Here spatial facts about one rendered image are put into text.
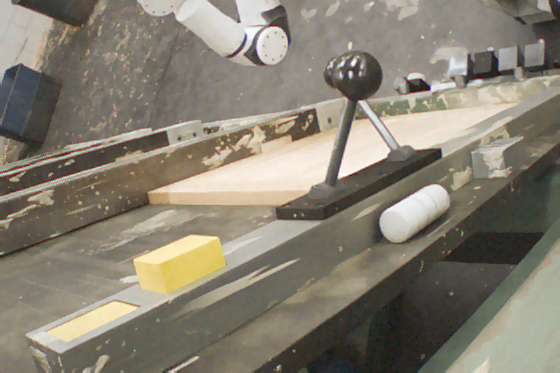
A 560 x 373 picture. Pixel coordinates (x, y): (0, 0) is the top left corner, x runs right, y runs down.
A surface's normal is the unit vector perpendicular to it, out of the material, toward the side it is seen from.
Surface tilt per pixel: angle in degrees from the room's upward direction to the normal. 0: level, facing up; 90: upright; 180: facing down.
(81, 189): 90
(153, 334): 90
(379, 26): 0
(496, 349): 58
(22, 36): 90
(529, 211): 32
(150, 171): 90
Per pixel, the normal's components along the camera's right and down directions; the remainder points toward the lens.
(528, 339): -0.21, -0.97
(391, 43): -0.67, -0.30
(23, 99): 0.72, -0.02
